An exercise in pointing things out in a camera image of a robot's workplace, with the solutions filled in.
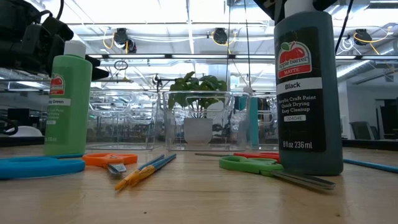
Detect green paint bottle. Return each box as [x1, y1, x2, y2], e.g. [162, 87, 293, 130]
[43, 40, 93, 156]

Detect blue handled paintbrush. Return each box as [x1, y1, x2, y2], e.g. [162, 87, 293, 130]
[43, 153, 85, 160]
[128, 153, 177, 187]
[114, 154, 166, 191]
[343, 158, 398, 174]

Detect black aluminium table frame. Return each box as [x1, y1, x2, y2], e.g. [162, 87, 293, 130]
[0, 135, 398, 152]

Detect black ceiling cable reel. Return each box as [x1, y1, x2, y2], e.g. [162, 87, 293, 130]
[353, 28, 374, 46]
[113, 27, 137, 54]
[211, 27, 229, 46]

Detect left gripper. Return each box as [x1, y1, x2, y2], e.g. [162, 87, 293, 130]
[12, 9, 110, 82]

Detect blue handled scissors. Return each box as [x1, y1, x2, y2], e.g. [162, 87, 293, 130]
[0, 156, 86, 180]

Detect red handled scissors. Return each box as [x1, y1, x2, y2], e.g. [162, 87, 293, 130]
[195, 151, 280, 164]

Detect teal paint bottle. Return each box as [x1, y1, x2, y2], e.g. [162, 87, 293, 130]
[238, 86, 259, 149]

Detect orange handled scissors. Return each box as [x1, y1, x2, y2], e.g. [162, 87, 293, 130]
[82, 152, 138, 177]

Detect dark office chair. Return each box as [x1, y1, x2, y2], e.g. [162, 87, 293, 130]
[349, 120, 379, 141]

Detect black paint bottle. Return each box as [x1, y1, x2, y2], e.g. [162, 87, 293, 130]
[273, 0, 345, 177]

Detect clear plastic bin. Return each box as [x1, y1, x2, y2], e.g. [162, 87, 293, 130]
[84, 89, 162, 151]
[248, 91, 280, 152]
[161, 90, 251, 152]

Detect green handled scissors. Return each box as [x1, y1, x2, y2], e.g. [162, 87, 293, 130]
[218, 155, 336, 191]

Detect potted green plant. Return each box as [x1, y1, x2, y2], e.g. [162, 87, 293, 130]
[167, 70, 229, 146]

